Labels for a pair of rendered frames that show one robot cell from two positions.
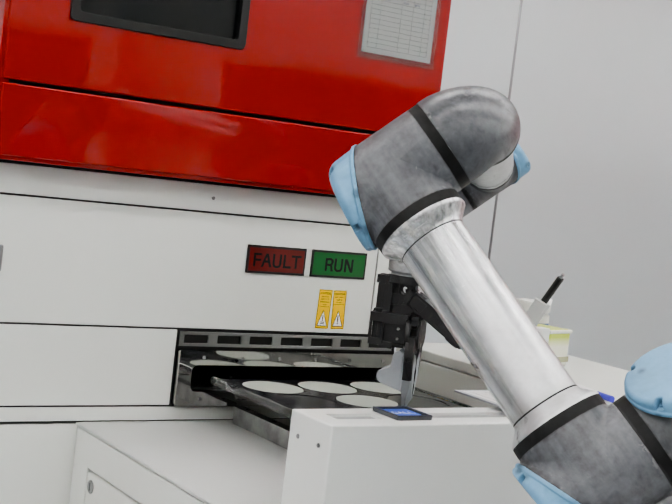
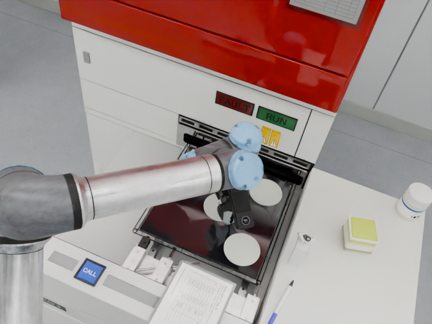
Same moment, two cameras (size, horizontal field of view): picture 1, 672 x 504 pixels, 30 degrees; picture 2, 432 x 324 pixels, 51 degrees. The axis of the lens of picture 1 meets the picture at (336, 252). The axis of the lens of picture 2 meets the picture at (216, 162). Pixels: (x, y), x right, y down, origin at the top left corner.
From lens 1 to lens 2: 1.77 m
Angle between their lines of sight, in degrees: 61
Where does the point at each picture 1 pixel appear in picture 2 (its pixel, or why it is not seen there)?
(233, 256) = (207, 93)
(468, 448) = (109, 308)
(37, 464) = (121, 137)
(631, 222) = not seen: outside the picture
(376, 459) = (56, 286)
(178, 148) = (155, 37)
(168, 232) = (170, 71)
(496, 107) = (17, 217)
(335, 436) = not seen: hidden behind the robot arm
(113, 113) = (115, 10)
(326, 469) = not seen: hidden behind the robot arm
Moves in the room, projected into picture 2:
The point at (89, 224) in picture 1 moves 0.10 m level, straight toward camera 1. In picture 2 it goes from (128, 55) to (99, 68)
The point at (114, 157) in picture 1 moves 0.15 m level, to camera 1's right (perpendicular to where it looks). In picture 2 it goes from (119, 33) to (146, 64)
